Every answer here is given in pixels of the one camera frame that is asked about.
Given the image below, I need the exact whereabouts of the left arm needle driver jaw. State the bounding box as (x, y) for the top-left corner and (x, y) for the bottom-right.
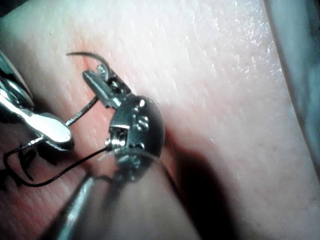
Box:
(82, 69), (124, 110)
(96, 64), (132, 99)

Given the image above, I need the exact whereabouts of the right arm needle driver jaw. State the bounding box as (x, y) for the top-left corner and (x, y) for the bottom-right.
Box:
(42, 137), (76, 152)
(21, 108), (73, 145)

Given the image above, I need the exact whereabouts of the left arm needle driver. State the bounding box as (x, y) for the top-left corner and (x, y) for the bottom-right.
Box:
(104, 94), (165, 157)

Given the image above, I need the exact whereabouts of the right arm needle driver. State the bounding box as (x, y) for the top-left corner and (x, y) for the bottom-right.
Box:
(0, 50), (35, 121)

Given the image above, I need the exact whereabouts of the curved steel needle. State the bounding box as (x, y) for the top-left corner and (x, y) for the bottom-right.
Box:
(65, 50), (111, 127)

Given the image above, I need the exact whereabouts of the black thread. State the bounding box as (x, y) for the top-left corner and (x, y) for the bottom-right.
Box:
(3, 138), (110, 188)

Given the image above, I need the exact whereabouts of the tissue pad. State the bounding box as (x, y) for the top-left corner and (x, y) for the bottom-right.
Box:
(0, 0), (313, 240)

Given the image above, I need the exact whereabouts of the blue-green cloth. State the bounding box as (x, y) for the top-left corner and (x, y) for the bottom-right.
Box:
(264, 0), (320, 181)

